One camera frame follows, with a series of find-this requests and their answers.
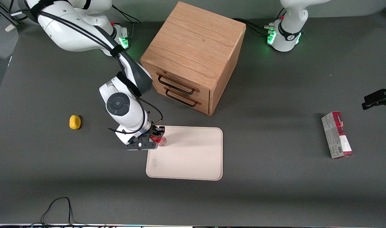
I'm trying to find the grey and red carton box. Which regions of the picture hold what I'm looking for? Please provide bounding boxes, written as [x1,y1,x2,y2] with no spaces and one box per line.
[321,111,353,159]

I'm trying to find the yellow lemon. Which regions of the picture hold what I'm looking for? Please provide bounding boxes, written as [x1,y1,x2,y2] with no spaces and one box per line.
[69,115,82,130]

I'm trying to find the thin black cable loop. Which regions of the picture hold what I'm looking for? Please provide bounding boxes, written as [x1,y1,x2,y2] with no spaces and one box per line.
[32,197,86,227]

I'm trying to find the red coke bottle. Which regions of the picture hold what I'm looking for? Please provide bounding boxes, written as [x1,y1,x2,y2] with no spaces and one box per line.
[150,133,167,147]

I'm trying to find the black wire drawer handle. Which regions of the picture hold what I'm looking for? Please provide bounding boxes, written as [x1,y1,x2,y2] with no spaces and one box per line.
[165,88,199,108]
[157,74,196,95]

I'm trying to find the wooden drawer cabinet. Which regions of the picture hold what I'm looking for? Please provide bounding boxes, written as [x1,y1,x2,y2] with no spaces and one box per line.
[140,1,247,116]

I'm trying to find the black left arm base cables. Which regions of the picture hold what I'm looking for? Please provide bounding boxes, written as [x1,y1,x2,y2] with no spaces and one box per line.
[232,8,287,36]

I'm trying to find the black arm base cables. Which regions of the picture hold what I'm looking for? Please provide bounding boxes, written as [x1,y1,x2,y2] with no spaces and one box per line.
[232,8,287,36]
[111,4,142,40]

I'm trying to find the cream plastic tray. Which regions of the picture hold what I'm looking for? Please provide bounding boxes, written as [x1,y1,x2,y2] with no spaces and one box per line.
[145,125,224,181]

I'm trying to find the black right arm base cables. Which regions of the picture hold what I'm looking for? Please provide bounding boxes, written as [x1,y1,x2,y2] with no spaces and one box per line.
[111,4,142,40]

